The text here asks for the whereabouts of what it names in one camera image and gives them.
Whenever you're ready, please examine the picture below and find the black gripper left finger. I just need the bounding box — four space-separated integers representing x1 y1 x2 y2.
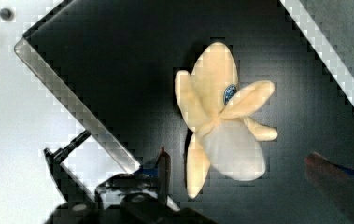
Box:
95 147 171 209

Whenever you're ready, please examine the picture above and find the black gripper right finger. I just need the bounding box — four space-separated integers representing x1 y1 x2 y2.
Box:
304 152 354 224

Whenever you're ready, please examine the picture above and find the peeled toy banana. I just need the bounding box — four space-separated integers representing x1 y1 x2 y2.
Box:
175 42 277 198

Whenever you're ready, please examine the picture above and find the black toaster oven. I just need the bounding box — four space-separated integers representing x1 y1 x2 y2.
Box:
15 0 354 224

